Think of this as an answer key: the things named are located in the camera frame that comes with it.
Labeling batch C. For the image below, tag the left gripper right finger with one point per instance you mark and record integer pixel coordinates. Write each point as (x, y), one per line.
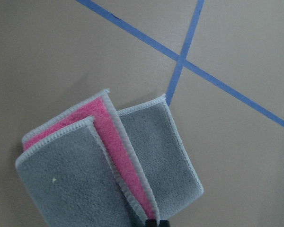
(164, 223)

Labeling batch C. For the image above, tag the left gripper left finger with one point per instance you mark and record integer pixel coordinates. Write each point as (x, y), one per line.
(151, 223)

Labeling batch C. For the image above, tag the pink towel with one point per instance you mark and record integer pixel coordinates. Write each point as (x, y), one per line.
(94, 166)

